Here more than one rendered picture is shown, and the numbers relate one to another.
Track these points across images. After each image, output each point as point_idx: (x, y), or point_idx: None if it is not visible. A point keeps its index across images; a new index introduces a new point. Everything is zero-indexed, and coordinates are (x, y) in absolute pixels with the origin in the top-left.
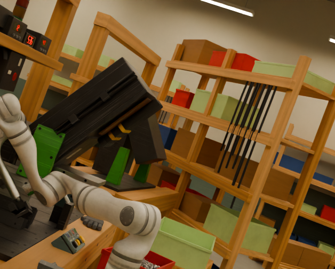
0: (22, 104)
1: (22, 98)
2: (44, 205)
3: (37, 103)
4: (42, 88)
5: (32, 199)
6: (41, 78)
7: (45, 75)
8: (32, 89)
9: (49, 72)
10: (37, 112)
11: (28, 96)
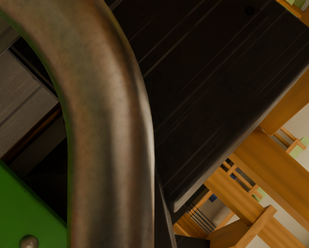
0: (265, 142)
1: (277, 148)
2: None
3: (255, 173)
4: (283, 198)
5: (21, 87)
6: (305, 206)
7: (308, 217)
8: (289, 176)
9: None
10: (237, 163)
11: (277, 161)
